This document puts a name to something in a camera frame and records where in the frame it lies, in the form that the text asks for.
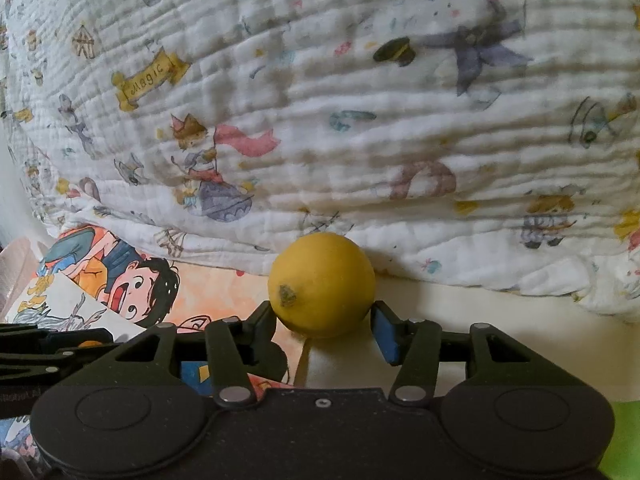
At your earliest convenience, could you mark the yellow lemon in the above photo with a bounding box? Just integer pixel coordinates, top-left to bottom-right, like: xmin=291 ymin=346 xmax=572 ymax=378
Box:
xmin=267 ymin=232 xmax=376 ymax=339

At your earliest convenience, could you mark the green object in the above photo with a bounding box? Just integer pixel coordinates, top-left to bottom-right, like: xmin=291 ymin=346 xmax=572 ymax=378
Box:
xmin=606 ymin=400 xmax=640 ymax=480

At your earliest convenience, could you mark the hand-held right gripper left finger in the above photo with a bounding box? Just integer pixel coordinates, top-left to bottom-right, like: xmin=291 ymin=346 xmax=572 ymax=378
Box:
xmin=70 ymin=301 xmax=289 ymax=408

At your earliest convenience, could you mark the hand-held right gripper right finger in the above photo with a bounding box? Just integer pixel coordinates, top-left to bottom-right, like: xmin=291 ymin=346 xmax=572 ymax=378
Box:
xmin=370 ymin=301 xmax=576 ymax=406

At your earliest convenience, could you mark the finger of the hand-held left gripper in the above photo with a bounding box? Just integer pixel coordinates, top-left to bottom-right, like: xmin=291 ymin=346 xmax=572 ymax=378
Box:
xmin=0 ymin=326 xmax=115 ymax=352
xmin=0 ymin=345 xmax=116 ymax=379

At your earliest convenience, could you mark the white cartoon printed blanket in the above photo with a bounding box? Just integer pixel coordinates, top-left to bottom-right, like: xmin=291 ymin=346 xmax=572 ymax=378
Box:
xmin=0 ymin=0 xmax=640 ymax=317

